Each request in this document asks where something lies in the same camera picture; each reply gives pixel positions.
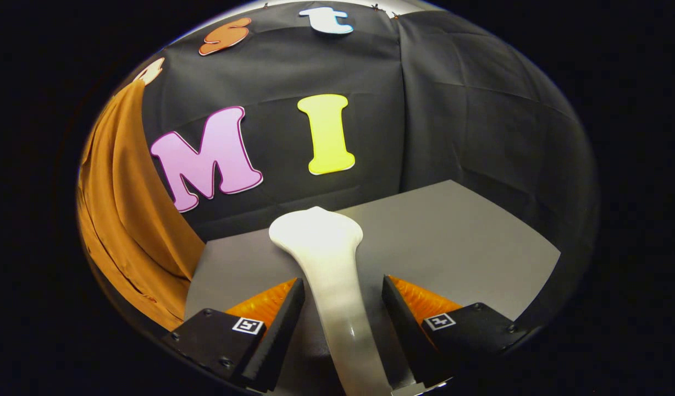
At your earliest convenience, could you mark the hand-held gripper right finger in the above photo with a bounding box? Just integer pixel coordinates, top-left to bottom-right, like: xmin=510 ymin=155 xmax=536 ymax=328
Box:
xmin=381 ymin=275 xmax=528 ymax=388

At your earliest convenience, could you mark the white garment steamer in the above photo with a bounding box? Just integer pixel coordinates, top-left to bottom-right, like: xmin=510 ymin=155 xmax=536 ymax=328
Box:
xmin=268 ymin=206 xmax=394 ymax=396

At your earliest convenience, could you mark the grey table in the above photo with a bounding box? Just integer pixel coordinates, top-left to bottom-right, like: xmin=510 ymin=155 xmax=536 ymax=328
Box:
xmin=184 ymin=179 xmax=561 ymax=396

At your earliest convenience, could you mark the black backdrop cloth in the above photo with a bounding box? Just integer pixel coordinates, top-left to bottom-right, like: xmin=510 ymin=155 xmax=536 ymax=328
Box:
xmin=120 ymin=0 xmax=599 ymax=331

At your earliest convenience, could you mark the brown button-up shirt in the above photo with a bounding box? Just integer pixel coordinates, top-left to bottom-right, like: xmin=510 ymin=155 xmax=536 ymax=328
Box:
xmin=76 ymin=80 xmax=206 ymax=332

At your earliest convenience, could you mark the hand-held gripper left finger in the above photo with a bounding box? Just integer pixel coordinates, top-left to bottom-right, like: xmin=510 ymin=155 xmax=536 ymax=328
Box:
xmin=162 ymin=277 xmax=306 ymax=393

